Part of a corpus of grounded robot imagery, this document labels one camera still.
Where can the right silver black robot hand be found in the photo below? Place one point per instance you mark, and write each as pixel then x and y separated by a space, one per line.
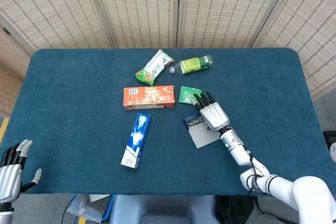
pixel 214 115

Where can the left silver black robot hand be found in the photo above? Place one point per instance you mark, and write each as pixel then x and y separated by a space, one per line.
pixel 9 179

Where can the wire-frame eyeglasses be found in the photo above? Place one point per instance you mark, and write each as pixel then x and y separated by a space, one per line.
pixel 194 122

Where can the blue cardboard box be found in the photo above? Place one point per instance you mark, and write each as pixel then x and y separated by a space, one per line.
pixel 204 137

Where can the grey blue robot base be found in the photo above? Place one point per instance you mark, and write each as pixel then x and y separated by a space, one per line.
pixel 162 208

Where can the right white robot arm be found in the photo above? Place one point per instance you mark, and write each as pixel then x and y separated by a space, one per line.
pixel 309 192

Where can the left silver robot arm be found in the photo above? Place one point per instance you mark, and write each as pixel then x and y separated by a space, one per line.
pixel 5 216

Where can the orange cracker box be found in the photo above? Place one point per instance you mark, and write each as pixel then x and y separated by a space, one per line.
pixel 149 95

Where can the blue white toothpaste box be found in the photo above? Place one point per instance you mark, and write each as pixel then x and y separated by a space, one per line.
pixel 136 137

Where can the black plastic container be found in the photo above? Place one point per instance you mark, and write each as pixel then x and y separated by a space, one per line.
pixel 330 137

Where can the green sachet packet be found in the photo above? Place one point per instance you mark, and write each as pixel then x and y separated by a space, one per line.
pixel 186 94

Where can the plastic bottle green label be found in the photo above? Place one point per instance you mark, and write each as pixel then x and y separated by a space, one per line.
pixel 194 64

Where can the green white snack bag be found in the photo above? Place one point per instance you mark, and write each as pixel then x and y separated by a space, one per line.
pixel 153 68

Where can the clear plastic bag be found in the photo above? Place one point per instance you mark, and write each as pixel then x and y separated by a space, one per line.
pixel 86 208

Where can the white paper sheet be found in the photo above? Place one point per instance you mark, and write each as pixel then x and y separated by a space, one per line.
pixel 97 197

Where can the black bag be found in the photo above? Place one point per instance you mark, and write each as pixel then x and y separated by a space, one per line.
pixel 233 208

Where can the woven bamboo screen panel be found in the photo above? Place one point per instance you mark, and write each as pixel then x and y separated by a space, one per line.
pixel 10 58
pixel 223 9
pixel 139 9
pixel 315 24
pixel 52 6

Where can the teal table cloth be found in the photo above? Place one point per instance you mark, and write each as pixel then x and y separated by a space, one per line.
pixel 78 90

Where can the clear plastic container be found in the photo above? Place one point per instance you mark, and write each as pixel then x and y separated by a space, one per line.
pixel 333 153

